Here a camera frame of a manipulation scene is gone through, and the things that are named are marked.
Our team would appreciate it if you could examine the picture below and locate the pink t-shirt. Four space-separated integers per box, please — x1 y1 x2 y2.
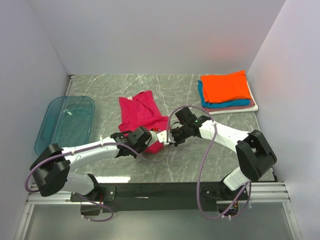
117 90 170 155

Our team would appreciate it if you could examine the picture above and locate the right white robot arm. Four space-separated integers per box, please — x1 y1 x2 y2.
165 105 277 201

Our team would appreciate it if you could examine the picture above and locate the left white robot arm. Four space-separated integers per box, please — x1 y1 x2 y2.
30 126 158 201

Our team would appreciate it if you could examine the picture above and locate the folded orange t-shirt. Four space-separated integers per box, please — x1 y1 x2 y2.
200 70 251 104

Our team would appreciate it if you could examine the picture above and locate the folded blue t-shirt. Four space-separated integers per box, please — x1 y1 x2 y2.
197 80 251 109

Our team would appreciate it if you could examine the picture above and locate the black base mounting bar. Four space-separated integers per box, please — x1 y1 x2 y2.
69 182 248 213

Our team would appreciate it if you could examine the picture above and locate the folded mauve t-shirt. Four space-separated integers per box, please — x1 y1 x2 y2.
201 99 256 112

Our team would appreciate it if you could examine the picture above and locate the folded white t-shirt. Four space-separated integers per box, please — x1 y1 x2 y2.
205 83 259 115

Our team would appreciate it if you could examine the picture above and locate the teal transparent plastic bin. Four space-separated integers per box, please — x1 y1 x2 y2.
34 95 96 156

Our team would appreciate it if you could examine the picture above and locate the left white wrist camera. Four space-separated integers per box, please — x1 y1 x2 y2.
150 128 162 145

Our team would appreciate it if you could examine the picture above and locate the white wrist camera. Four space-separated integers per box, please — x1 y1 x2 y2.
156 130 175 146
150 128 162 145

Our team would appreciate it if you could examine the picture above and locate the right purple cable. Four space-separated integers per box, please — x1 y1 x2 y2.
166 105 252 220

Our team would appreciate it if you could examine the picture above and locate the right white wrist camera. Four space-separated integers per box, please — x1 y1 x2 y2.
156 130 175 146

